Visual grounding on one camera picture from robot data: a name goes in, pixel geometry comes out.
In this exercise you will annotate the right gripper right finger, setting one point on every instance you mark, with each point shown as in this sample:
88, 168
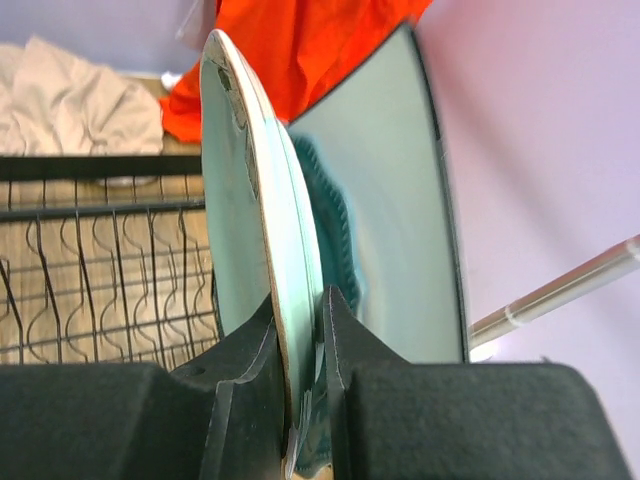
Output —
391, 419

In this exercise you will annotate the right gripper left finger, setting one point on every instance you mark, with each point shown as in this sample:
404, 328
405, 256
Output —
220, 416

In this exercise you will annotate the mint green flower plate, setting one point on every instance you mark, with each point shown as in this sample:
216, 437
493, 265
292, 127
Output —
260, 224

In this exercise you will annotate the teal rimmed plate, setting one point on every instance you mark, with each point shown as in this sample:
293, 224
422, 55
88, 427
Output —
331, 219

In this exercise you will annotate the large white square plate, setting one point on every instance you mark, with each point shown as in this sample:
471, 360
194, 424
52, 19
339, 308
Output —
379, 141

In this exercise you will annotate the beige cloth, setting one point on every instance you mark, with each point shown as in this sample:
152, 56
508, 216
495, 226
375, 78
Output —
56, 103

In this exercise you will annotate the orange shorts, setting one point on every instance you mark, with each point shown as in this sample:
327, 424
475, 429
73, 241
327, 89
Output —
300, 50

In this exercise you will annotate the black wire dish rack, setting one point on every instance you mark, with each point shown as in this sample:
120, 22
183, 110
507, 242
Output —
105, 259

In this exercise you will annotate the white clothes rack frame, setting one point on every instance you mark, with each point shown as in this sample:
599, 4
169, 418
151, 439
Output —
607, 267

